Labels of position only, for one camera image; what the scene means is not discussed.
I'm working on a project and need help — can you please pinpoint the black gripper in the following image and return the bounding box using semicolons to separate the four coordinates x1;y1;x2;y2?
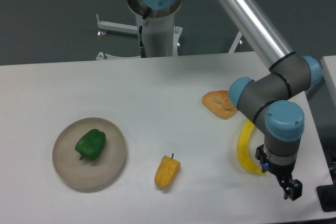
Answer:
255;145;302;201

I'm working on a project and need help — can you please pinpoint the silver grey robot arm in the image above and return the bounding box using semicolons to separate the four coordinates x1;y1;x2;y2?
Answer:
128;0;322;200

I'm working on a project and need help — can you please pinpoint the yellow bell pepper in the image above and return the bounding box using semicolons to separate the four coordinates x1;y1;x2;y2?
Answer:
154;153;181;189

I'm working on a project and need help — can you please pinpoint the green bell pepper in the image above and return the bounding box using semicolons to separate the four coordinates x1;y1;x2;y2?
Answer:
75;129;106;161

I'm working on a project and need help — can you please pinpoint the beige round plate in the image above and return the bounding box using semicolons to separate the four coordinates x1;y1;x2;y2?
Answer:
52;118;127;193

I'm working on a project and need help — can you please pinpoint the black device at edge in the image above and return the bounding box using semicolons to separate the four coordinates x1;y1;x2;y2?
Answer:
316;185;335;212

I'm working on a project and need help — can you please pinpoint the yellow banana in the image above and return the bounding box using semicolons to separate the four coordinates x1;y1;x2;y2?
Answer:
236;120;263;175

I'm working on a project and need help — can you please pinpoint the orange bread slice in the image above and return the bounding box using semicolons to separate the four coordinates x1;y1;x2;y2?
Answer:
202;90;237;120

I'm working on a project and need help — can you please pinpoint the white side table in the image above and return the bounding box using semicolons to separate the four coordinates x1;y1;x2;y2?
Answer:
321;55;336;105

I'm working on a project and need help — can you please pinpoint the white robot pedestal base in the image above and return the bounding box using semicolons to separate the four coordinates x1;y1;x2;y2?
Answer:
96;0;247;58

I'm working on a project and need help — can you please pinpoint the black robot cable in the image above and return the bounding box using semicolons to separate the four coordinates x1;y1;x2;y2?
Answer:
139;0;153;58

